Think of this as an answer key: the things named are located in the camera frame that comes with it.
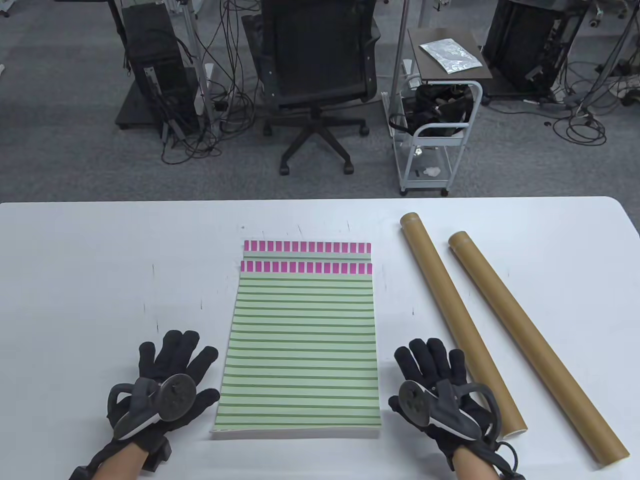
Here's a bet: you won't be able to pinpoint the white wheeled utility cart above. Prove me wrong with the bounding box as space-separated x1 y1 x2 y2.
382 75 484 197

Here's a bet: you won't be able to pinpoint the black bag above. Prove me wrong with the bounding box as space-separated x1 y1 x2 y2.
389 84 475 137

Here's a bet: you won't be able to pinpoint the person's left hand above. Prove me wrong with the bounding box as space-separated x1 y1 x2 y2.
106 329 221 453

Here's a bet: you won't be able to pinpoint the person's right hand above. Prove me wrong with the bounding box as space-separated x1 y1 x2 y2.
388 337 502 471

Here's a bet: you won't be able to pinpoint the black computer tower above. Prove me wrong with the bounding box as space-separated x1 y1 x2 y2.
121 2 199 137

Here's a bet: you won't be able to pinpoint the grey left hand controller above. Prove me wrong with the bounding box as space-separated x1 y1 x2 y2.
106 374 197 441

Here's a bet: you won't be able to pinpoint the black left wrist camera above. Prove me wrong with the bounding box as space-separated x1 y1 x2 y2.
141 439 174 473

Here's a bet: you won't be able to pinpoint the silver plastic bag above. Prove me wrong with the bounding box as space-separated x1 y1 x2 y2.
419 38 484 75

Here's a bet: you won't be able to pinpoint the grey right hand controller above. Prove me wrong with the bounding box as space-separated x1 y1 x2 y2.
397 379 502 443

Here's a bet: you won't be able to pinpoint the brown side table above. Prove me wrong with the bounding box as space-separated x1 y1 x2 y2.
407 27 493 82

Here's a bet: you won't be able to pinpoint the tangled black floor cables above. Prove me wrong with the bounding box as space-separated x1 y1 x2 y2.
551 55 640 147
160 0 262 166

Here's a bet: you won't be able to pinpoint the person's right forearm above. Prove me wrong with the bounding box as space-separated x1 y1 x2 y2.
451 446 502 480

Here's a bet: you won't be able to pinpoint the black glove cable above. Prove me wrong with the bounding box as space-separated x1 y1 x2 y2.
492 439 526 480

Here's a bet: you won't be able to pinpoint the metal pole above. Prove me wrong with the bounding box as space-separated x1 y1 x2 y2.
390 0 412 126

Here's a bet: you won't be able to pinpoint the person's left forearm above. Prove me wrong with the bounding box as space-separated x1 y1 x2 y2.
70 439 151 480

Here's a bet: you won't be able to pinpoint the black equipment rack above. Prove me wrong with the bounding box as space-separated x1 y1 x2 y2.
482 0 587 97

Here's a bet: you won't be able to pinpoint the black mesh office chair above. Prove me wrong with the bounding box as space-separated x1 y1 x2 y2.
241 0 382 176

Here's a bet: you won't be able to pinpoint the grey hand controller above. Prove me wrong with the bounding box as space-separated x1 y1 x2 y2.
397 379 502 443
106 374 197 441

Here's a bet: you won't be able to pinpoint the brown cardboard mailing tube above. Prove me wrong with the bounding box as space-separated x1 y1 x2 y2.
399 212 528 437
448 230 630 471

